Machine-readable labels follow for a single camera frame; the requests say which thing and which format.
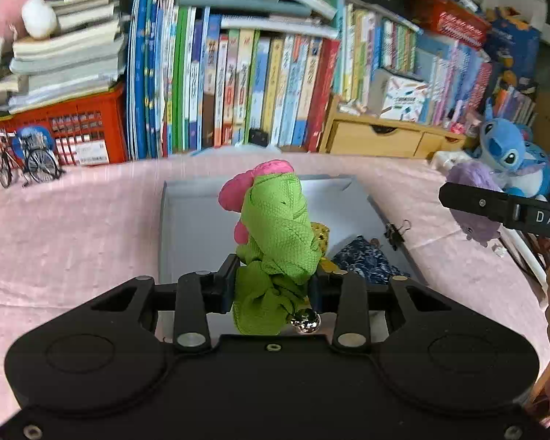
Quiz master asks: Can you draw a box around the purple fluffy scrunchie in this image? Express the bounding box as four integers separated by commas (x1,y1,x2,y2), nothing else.
445,161,502,245

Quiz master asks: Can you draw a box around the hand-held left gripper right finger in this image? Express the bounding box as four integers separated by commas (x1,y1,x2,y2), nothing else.
308,261,457,353

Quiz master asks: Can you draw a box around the stack of worn books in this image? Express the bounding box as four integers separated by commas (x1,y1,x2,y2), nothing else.
0,0,133,115

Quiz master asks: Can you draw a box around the blue plush toy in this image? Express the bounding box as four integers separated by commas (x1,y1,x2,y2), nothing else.
474,98,532,193
509,140,550,201

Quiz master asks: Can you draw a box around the pink and white plush toy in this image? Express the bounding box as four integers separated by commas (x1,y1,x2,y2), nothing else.
0,0,58,92

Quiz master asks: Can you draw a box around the grey cardboard box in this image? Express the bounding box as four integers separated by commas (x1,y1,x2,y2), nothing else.
158,174,429,335

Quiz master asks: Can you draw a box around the red basket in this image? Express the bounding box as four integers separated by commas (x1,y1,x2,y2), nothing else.
408,0,491,49

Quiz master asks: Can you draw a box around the gold sequin scrunchie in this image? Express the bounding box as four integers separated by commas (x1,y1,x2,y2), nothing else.
309,221,344,276

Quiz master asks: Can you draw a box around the row of thin slanted books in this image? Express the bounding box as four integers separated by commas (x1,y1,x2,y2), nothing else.
495,85,537,124

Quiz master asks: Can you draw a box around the wooden drawer organizer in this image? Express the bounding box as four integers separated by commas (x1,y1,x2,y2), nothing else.
323,94,468,160

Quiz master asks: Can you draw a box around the row of books on organizer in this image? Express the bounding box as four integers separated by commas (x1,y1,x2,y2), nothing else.
339,0,493,127

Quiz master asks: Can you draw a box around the white tube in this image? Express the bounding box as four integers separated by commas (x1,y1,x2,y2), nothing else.
502,228,548,292

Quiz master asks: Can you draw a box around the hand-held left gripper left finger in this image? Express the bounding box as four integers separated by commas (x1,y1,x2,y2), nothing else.
92,254,240,353

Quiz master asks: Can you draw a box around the blue round card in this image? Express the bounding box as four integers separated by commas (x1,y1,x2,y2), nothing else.
16,125,56,153

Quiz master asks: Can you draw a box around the green and pink fabric scrunchie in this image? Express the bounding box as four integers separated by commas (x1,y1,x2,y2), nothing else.
217,159,324,336

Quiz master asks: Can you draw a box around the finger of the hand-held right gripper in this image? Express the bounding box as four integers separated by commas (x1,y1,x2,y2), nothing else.
439,182,521,228

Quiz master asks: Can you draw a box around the black binder clip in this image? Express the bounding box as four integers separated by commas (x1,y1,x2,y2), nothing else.
384,220,411,250

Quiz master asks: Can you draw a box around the red plastic crate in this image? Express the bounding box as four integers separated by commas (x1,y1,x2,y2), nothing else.
0,80,129,176

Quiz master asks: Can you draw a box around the blue cardboard box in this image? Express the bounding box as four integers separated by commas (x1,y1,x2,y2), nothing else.
483,7,542,97

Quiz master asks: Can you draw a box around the row of upright picture books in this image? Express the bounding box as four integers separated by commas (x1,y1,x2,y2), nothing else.
126,0,342,159

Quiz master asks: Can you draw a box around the miniature black bicycle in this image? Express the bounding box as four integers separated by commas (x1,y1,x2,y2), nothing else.
0,129,66,188

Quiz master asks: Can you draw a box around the navy patterned cloth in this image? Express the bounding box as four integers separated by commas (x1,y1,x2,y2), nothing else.
332,236,411,285

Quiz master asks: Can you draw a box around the pile of flat books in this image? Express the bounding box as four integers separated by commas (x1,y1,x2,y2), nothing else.
176,0,344,40

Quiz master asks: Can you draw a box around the white pencil print box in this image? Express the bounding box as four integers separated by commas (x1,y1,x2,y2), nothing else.
379,68,429,124

